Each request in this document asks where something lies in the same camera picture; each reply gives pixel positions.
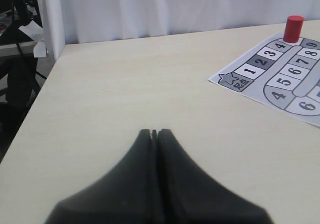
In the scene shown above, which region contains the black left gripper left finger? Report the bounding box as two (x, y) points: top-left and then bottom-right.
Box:
(46, 129), (160, 224)

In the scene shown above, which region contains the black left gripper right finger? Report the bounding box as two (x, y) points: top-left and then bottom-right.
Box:
(157, 129), (273, 224)

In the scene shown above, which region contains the red cylinder game piece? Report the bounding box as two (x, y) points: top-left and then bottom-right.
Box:
(283, 15), (305, 43)

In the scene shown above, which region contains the numbered paper game board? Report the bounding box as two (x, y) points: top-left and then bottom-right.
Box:
(209, 32), (320, 126)

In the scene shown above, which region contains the black background equipment stand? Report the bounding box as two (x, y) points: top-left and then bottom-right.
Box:
(0, 0), (42, 158)

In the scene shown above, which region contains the white backdrop curtain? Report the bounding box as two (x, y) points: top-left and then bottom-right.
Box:
(38, 0), (320, 59)

